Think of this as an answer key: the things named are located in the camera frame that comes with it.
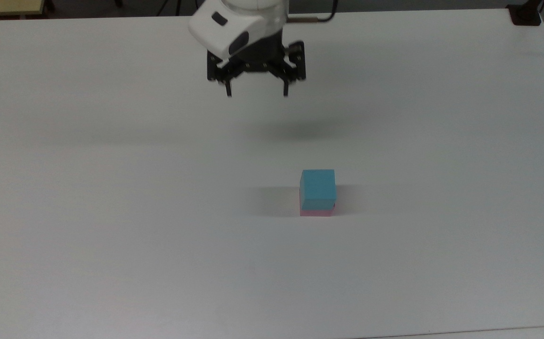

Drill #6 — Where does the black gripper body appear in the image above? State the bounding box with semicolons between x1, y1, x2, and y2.
207;41;306;86

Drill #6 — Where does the black table clamp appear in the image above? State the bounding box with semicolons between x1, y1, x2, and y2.
506;0;544;26

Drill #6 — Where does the yellow-topped table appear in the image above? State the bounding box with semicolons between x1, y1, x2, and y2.
0;0;47;18

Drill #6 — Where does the blue cube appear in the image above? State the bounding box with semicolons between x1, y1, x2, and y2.
299;169;337;211

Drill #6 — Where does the dark robot cable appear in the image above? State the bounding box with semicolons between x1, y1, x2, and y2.
285;0;339;24

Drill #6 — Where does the pink cube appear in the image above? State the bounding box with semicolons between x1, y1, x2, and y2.
300;205;336;218

